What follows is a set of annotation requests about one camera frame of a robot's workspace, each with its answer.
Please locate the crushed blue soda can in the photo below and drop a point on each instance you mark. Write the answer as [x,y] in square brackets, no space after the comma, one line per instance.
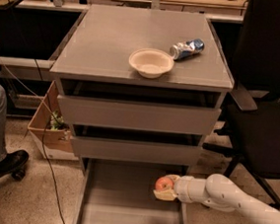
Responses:
[182,49]

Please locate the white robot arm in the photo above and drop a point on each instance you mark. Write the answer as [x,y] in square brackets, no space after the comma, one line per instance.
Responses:
[217,192]

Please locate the middle grey drawer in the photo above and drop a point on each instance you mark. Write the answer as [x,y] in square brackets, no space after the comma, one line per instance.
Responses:
[135,151]

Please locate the black shoe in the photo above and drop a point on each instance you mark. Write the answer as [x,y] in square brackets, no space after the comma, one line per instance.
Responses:
[13,161]

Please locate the open bottom grey drawer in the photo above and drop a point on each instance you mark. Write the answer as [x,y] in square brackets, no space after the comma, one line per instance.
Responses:
[122,193]

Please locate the top grey drawer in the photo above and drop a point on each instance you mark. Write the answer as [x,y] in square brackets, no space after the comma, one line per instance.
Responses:
[137,115]

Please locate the green item in box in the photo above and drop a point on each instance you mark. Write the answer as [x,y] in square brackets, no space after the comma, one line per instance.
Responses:
[56,121]

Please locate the cardboard box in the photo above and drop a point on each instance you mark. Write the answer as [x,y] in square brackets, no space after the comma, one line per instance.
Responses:
[48,130]

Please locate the grey drawer cabinet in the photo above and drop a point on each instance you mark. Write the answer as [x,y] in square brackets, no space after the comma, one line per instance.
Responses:
[95,64]

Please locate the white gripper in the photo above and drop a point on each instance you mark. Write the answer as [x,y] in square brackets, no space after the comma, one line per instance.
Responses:
[183,189]

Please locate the red apple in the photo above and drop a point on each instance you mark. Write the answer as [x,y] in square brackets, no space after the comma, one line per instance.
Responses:
[164,183]

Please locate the black office chair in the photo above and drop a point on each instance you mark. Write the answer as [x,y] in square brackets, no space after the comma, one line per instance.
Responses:
[252,110]

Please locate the white paper bowl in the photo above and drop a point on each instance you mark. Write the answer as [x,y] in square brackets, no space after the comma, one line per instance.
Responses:
[150,62]

